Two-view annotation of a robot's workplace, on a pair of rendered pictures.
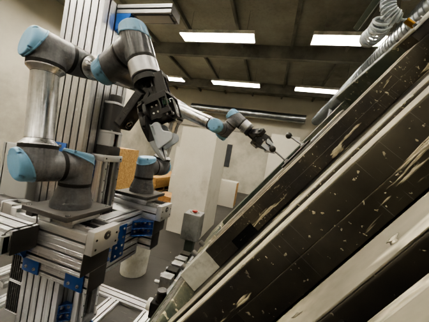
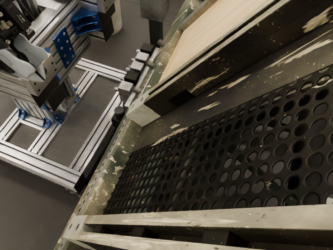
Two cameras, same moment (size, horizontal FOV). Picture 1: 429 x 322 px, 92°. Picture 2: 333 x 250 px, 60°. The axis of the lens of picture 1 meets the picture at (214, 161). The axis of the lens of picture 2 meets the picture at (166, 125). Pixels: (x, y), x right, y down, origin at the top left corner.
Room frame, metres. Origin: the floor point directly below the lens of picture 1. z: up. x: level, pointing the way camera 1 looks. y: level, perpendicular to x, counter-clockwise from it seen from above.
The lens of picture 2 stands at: (0.19, -0.16, 1.73)
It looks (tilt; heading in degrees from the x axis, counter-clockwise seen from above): 59 degrees down; 8
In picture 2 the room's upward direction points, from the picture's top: straight up
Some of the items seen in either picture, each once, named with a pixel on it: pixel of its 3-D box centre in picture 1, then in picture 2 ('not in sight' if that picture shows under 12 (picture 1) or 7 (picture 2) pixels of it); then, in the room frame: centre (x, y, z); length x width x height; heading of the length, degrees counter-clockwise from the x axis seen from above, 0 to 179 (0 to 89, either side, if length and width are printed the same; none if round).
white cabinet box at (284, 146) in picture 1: (276, 181); not in sight; (4.77, -1.49, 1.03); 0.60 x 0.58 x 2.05; 166
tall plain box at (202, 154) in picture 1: (200, 179); not in sight; (3.82, 0.20, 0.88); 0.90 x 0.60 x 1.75; 166
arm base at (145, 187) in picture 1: (142, 183); not in sight; (1.34, 0.43, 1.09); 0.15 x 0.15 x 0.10
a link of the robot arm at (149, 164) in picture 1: (146, 165); not in sight; (1.35, 0.43, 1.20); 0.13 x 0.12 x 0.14; 157
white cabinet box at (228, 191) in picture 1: (226, 192); not in sight; (6.16, -0.50, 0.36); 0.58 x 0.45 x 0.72; 76
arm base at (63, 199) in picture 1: (73, 193); not in sight; (0.86, 0.55, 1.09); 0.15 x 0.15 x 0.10
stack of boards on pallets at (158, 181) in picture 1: (160, 179); not in sight; (7.37, 1.77, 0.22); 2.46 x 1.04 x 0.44; 166
